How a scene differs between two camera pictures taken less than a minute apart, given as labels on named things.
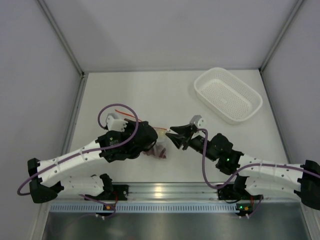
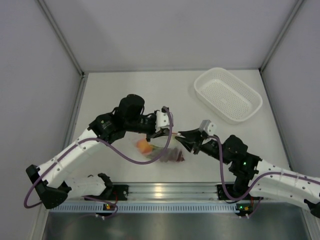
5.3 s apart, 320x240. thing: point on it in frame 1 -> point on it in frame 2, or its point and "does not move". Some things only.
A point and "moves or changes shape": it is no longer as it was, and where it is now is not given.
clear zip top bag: x=159 y=150 moves or changes shape
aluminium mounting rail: x=180 y=191 does not move
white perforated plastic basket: x=231 y=98 does not move
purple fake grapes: x=157 y=151 -> x=172 y=154
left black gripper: x=130 y=124 -> x=153 y=134
